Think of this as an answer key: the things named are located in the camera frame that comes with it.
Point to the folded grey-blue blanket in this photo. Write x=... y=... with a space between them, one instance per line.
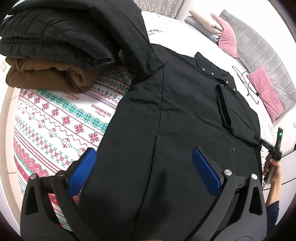
x=197 y=25

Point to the folded brown jacket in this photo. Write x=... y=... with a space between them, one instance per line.
x=49 y=75

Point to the pink pillow near headboard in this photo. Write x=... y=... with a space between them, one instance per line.
x=263 y=86

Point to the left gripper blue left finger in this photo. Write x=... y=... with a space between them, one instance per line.
x=79 y=171

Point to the black button-up coat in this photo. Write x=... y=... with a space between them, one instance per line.
x=144 y=185

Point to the grey quilted headboard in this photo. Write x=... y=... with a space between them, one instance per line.
x=254 y=51

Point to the person's right hand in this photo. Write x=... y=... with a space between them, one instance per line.
x=272 y=170

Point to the pink pillow on bedding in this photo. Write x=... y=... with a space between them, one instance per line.
x=227 y=41

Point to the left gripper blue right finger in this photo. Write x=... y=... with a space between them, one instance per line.
x=209 y=171

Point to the patterned red green blanket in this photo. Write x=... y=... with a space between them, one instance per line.
x=54 y=128

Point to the grey dotted curtain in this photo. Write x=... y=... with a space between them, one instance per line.
x=169 y=8

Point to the folded black puffer jacket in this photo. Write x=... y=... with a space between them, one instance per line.
x=89 y=34

